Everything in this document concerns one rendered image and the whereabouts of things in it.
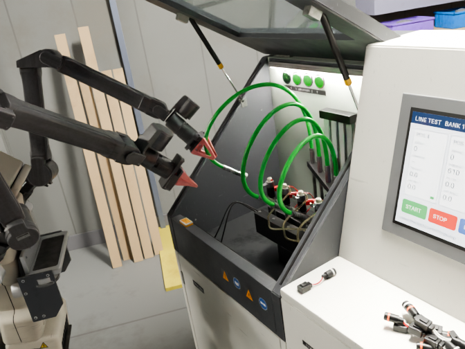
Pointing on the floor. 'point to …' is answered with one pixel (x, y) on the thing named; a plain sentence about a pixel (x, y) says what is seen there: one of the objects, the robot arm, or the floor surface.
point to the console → (361, 236)
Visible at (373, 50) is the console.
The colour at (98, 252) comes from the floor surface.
